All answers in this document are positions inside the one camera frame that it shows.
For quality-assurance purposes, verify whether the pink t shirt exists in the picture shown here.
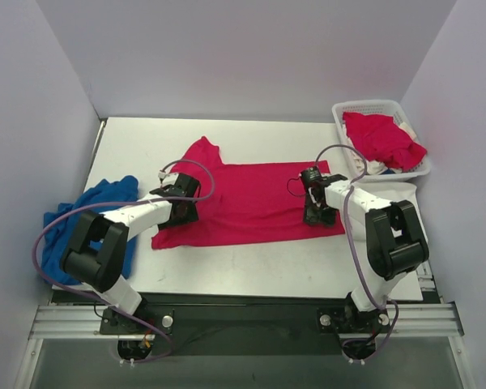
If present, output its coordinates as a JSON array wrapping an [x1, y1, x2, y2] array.
[[343, 112, 427, 171], [151, 137, 344, 250]]

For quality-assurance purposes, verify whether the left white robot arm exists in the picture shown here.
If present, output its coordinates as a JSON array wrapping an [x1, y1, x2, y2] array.
[[60, 173, 201, 334]]

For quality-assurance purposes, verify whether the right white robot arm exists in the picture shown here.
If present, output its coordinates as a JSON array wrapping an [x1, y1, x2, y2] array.
[[300, 166, 429, 331]]

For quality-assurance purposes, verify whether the white folded t shirt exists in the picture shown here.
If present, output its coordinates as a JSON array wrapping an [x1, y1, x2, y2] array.
[[345, 182, 420, 242]]

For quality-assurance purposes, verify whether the pink t shirt in basket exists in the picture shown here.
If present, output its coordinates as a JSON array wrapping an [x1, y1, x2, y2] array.
[[343, 112, 427, 171]]

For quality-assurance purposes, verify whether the blue t shirt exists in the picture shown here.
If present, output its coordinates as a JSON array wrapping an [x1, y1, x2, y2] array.
[[39, 174, 140, 287]]

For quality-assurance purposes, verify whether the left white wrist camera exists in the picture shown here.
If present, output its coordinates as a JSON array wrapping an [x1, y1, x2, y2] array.
[[158, 171, 179, 187]]

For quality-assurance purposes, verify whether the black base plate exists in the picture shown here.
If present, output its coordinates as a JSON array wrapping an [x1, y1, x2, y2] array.
[[100, 293, 397, 361]]

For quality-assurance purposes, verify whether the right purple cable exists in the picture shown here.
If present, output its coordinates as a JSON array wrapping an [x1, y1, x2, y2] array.
[[315, 144, 399, 361]]

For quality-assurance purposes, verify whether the aluminium frame rail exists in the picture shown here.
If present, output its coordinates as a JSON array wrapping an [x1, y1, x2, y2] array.
[[14, 242, 466, 389]]

